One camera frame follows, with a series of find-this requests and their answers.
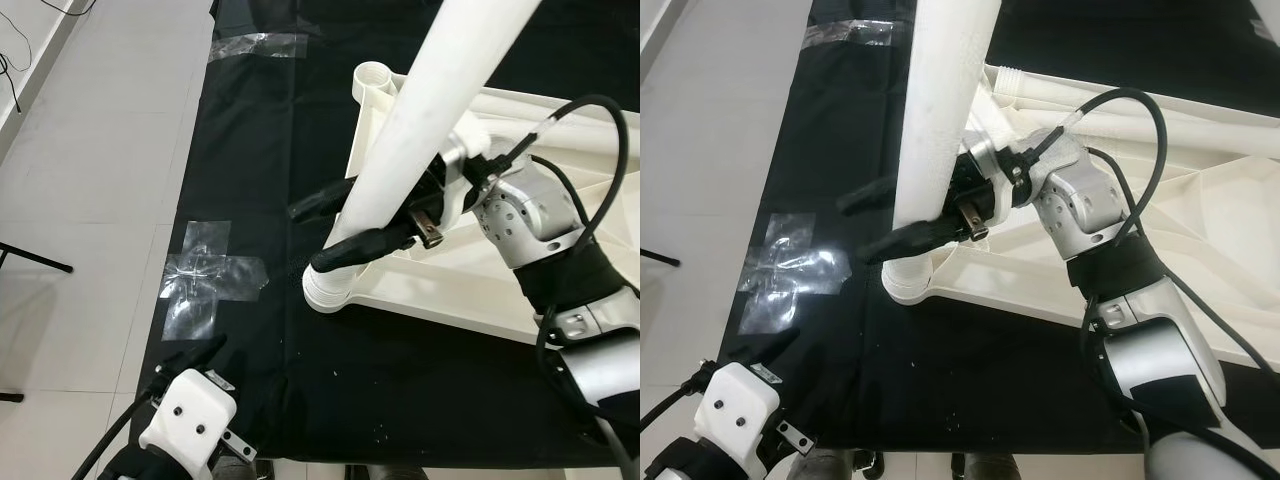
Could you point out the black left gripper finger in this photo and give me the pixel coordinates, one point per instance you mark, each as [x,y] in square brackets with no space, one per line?
[772,350]
[195,360]

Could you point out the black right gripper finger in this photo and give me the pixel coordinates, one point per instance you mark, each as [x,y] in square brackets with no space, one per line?
[365,248]
[910,240]
[320,200]
[868,195]

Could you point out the white plastic table leg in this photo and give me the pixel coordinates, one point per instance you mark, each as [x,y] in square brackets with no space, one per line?
[945,100]
[560,105]
[1150,105]
[430,110]

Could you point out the cross-shaped clear tape patch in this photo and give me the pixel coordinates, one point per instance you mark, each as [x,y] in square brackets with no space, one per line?
[210,275]
[790,270]

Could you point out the black tablecloth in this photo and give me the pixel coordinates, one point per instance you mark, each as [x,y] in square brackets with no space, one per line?
[250,150]
[860,380]

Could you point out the grey black robot left foot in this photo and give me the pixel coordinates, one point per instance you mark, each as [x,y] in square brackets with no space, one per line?
[835,466]
[238,470]

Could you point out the grey black robot foot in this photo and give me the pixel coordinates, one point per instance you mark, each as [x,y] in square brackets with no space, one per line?
[985,468]
[385,473]
[238,470]
[835,466]

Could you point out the long clear tape strip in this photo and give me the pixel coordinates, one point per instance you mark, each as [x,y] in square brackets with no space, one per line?
[255,45]
[850,33]

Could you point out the grey black robot right foot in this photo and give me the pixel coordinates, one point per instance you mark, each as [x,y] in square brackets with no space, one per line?
[385,473]
[985,468]

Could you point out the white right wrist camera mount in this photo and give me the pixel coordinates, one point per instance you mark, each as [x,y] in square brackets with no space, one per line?
[985,155]
[465,150]

